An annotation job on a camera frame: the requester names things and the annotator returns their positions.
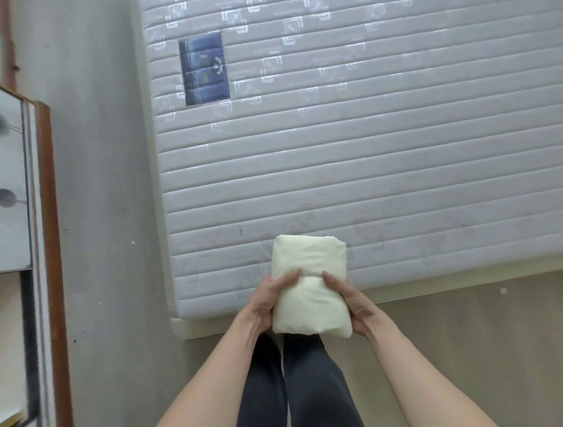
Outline person's left hand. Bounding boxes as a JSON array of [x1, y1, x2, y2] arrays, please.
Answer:
[[240, 270, 302, 333]]

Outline person's right hand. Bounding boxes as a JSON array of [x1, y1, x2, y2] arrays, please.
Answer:
[[321, 271, 384, 338]]

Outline cream bed sheet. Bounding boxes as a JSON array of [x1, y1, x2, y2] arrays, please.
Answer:
[[271, 234, 352, 339]]

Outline person's left forearm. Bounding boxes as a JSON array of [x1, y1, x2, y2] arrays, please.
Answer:
[[155, 316, 261, 427]]

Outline person's right forearm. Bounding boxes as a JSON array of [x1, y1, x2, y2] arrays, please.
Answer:
[[364, 313, 500, 427]]

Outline person's dark grey trousers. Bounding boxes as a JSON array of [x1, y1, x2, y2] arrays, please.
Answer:
[[237, 332, 366, 427]]

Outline white quilted mattress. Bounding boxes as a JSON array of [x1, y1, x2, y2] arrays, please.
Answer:
[[139, 0, 563, 320]]

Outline blue mattress label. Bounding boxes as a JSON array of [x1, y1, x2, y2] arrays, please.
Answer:
[[178, 32, 231, 106]]

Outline wooden framed mirror cabinet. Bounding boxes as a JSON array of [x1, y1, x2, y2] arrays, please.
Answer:
[[0, 86, 74, 427]]

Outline cream bed frame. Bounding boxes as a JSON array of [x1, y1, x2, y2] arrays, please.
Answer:
[[170, 259, 563, 340]]

